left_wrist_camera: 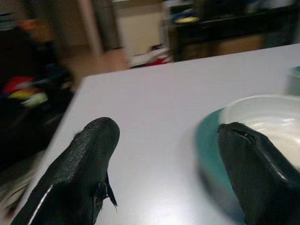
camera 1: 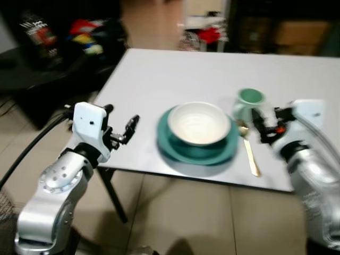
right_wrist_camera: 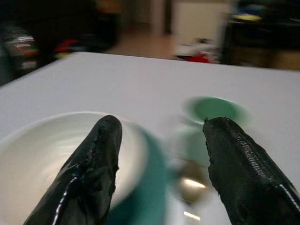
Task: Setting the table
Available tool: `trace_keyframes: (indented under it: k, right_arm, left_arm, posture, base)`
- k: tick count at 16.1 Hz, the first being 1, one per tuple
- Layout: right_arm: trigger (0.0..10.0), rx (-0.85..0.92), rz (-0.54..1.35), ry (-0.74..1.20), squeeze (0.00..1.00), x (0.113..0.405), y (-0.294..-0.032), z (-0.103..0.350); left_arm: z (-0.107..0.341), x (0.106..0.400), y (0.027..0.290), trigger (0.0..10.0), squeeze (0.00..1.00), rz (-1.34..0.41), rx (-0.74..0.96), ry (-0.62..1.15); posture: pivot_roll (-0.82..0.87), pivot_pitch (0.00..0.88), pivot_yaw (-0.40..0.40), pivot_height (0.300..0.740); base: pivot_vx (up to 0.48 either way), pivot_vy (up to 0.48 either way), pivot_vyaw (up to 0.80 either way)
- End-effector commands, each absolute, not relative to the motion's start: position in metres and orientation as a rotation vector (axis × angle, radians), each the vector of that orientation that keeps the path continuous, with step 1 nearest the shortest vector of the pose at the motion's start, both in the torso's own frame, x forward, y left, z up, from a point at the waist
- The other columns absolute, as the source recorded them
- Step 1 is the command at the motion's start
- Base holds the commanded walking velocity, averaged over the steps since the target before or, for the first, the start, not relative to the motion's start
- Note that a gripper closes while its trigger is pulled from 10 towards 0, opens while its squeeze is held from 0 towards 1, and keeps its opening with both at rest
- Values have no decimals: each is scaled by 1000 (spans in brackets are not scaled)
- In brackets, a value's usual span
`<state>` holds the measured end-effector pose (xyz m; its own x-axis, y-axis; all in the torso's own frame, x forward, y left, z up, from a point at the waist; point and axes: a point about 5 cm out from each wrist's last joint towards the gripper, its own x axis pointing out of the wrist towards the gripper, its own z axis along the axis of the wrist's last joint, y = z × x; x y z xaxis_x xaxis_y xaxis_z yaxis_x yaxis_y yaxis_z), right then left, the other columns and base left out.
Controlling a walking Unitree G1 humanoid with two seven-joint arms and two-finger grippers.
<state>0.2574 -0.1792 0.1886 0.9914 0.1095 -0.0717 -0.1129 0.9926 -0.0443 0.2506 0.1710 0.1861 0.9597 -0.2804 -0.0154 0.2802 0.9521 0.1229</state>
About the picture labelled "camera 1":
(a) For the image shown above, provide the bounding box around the clear printed snack bag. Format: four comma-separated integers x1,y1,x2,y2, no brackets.
20,10,60,60

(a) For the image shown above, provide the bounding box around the green mug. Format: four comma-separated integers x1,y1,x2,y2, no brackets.
233,88,268,126

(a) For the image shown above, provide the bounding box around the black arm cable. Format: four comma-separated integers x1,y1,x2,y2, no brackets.
0,109,73,190
296,114,340,163

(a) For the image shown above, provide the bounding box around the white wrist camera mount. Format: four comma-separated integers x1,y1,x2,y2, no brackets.
291,99,326,129
72,102,113,163

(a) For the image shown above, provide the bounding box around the brown woven seat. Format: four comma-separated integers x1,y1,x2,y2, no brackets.
0,190,21,255

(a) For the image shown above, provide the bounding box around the gold spoon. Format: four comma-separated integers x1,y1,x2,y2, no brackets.
237,123,262,178

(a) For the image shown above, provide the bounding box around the white ceramic bowl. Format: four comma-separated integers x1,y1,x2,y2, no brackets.
167,101,233,147

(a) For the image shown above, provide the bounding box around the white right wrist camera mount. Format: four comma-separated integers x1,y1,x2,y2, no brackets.
291,99,326,129

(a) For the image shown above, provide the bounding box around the red cloth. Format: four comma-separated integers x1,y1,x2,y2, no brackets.
198,27,222,45

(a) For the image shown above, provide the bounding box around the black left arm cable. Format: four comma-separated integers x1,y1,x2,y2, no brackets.
0,109,73,190

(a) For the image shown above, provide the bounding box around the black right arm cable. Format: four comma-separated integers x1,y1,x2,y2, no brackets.
296,114,340,163

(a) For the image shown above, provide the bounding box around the red yellow blue toy pile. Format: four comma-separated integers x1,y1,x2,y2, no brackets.
68,18,105,57

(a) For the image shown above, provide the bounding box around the black round side table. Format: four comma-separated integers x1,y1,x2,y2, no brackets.
0,50,109,129

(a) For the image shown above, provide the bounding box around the teal ceramic plate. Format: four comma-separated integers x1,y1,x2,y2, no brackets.
157,106,240,166

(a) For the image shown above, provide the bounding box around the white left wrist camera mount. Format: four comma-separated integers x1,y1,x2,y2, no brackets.
72,102,113,163

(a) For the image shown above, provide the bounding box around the black table leg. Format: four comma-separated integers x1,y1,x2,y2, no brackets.
97,167,129,224

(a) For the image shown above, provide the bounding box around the brown cardboard box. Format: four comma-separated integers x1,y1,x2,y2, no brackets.
273,20,334,47

